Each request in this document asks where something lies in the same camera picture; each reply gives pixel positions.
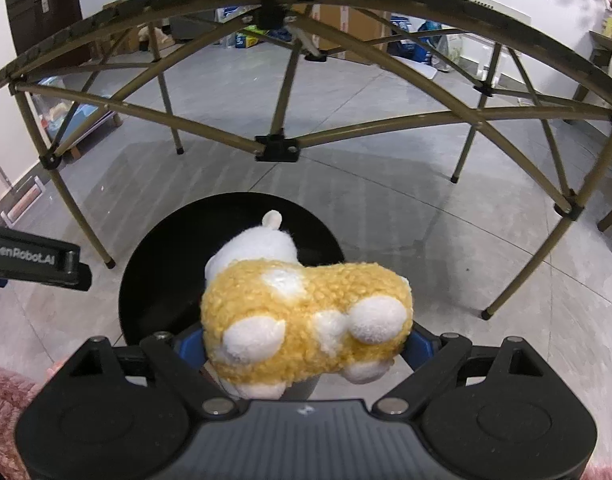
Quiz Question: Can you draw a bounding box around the olive folding camping table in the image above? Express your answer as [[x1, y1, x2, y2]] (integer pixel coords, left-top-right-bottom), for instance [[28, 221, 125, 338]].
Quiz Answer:
[[0, 0, 612, 321]]

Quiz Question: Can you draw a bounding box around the large taped cardboard box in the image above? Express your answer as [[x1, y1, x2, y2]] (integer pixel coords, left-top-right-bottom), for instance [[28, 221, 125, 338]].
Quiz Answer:
[[311, 4, 393, 63]]

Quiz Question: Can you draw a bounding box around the blue printed carton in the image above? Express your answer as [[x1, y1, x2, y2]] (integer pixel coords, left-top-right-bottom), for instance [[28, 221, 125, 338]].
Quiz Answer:
[[388, 12, 417, 56]]

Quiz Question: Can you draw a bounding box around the dark brown door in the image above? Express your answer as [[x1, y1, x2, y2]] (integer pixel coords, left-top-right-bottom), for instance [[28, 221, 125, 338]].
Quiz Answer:
[[3, 0, 82, 56]]

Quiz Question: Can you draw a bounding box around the black round waste bin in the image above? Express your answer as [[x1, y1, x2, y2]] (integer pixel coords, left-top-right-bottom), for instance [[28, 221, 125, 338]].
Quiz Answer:
[[118, 192, 347, 401]]

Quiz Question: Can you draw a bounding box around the yellow white plush toy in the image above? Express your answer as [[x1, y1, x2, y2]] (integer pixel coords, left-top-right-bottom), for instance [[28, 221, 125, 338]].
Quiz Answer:
[[201, 210, 414, 401]]

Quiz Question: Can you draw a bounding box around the blue plastic bag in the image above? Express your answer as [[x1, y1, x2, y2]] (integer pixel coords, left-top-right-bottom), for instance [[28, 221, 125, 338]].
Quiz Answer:
[[416, 21, 444, 63]]

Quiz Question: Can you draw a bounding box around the white printed plastic bag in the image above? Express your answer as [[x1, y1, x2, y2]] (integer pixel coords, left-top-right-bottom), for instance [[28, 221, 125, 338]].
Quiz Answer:
[[216, 6, 257, 48]]

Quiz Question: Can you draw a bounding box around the white flat panel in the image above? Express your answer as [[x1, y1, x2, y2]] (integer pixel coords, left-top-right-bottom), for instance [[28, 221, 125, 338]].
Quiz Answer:
[[468, 0, 532, 26]]

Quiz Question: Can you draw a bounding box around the person's pink fluffy pajamas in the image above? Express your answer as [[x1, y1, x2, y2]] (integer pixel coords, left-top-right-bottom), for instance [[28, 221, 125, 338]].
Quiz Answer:
[[0, 360, 612, 480]]

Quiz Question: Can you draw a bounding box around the dark wooden side table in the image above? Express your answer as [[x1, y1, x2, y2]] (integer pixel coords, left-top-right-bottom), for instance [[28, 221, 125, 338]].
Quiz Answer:
[[571, 30, 612, 103]]

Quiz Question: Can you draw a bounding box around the open cardboard box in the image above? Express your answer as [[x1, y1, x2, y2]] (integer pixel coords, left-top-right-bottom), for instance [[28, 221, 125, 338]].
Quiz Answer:
[[111, 25, 157, 56]]

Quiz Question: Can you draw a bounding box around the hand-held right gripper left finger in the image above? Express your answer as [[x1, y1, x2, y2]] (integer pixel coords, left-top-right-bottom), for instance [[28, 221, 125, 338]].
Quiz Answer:
[[41, 327, 238, 418]]

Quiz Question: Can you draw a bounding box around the white floor squeegee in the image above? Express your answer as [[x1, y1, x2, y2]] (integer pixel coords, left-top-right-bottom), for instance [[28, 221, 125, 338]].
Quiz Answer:
[[0, 142, 48, 226]]

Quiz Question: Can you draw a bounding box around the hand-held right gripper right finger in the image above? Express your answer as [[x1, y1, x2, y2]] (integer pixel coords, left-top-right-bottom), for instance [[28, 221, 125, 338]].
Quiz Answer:
[[375, 322, 577, 418]]

